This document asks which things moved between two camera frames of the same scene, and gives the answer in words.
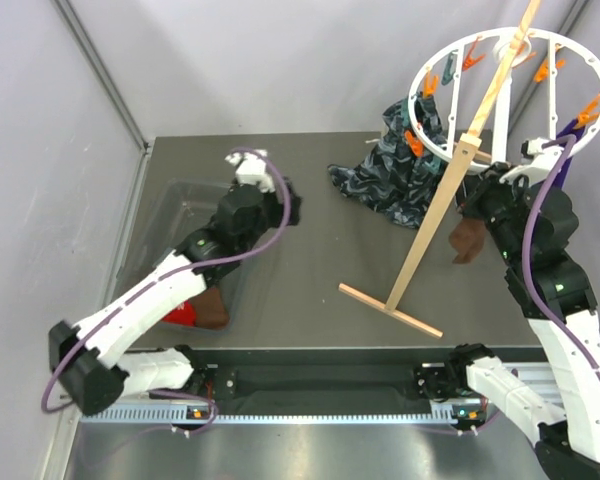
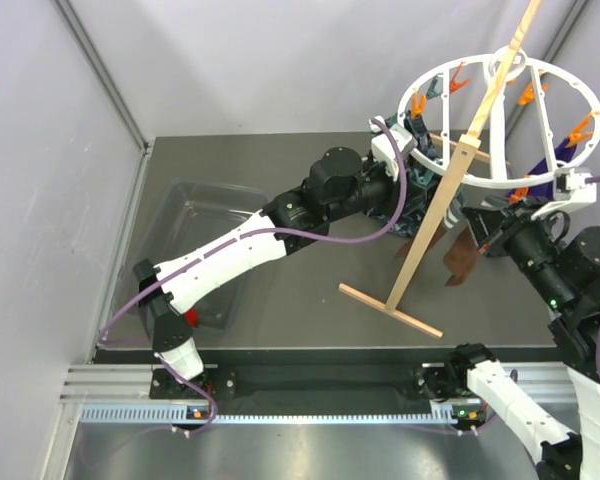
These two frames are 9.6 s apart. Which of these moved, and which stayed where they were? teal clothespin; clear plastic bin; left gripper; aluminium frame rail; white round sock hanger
Moved: left gripper; white round sock hanger; teal clothespin
Stayed: clear plastic bin; aluminium frame rail
